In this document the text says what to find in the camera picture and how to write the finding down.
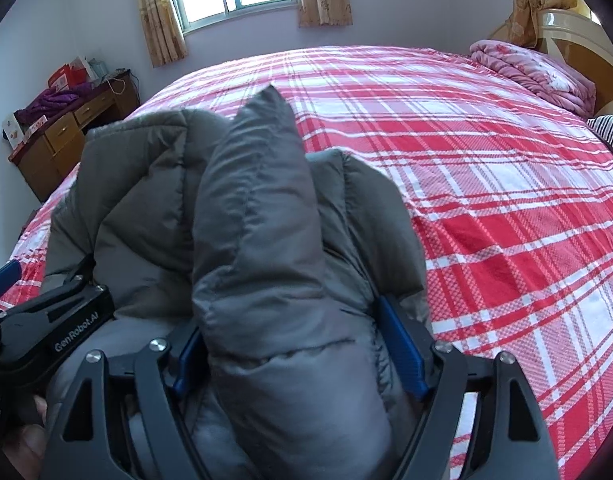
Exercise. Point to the white red box on desk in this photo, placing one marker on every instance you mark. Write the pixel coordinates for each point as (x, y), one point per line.
(18, 135)

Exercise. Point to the person's left hand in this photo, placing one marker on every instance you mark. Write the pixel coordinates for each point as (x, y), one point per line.
(27, 452)

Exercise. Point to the left yellow patterned curtain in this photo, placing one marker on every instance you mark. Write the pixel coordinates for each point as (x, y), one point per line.
(162, 31)

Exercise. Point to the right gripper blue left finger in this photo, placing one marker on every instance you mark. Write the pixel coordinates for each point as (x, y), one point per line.
(186, 371)

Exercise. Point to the red gift bag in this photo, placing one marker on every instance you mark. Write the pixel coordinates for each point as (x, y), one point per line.
(67, 77)

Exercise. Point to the red white plaid bedsheet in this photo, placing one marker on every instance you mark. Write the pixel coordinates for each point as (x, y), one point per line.
(417, 165)

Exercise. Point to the cream wooden headboard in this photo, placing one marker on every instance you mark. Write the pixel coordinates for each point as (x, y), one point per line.
(584, 45)

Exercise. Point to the purple garment on desk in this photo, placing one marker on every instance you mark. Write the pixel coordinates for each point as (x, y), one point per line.
(52, 102)

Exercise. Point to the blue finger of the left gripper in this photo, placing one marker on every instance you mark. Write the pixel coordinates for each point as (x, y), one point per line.
(10, 274)

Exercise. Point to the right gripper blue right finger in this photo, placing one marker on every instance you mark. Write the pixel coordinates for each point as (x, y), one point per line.
(409, 344)

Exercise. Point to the brown wooden desk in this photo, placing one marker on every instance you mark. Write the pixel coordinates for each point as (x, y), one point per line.
(56, 147)

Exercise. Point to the pink folded quilt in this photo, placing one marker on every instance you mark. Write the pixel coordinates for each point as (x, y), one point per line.
(548, 78)

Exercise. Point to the grey puffer down jacket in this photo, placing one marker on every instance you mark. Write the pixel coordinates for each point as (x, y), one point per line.
(278, 255)

